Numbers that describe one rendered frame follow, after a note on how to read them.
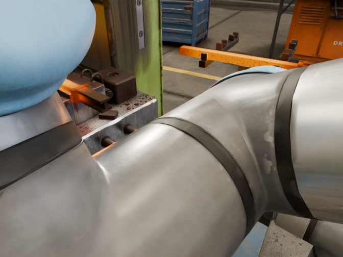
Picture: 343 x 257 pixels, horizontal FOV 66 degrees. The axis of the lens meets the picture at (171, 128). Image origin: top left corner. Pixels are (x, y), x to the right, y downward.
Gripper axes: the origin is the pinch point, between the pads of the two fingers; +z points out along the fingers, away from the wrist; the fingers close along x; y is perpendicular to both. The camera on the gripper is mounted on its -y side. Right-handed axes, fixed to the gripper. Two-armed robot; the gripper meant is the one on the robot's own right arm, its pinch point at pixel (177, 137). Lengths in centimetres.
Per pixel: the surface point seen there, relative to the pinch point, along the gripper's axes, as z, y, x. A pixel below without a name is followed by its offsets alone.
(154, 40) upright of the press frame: 46, -1, 43
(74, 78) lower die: 40.5, 0.8, 4.9
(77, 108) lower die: 30.7, 4.1, -1.5
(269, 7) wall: 257, 92, 713
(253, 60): 3.7, -3.5, 38.7
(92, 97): 23.5, -1.2, -1.1
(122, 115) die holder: 25.2, 8.5, 8.1
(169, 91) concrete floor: 146, 100, 173
